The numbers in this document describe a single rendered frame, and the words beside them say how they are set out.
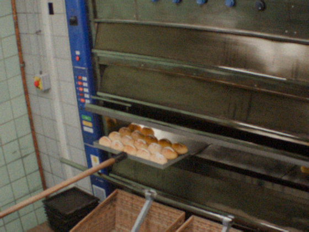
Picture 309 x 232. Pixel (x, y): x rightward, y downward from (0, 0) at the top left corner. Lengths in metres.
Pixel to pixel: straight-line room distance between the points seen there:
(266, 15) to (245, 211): 1.03
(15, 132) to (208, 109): 1.76
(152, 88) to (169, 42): 0.31
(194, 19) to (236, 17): 0.26
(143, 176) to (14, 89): 1.24
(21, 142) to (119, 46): 1.36
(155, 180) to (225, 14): 1.14
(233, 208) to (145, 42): 0.97
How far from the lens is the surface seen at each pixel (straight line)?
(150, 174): 3.29
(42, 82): 3.74
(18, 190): 4.24
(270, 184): 2.73
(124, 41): 3.08
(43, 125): 4.03
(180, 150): 3.07
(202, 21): 2.69
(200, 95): 2.82
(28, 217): 4.36
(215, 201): 3.00
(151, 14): 2.91
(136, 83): 3.12
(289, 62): 2.43
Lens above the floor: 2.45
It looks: 21 degrees down
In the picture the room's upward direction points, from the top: 7 degrees counter-clockwise
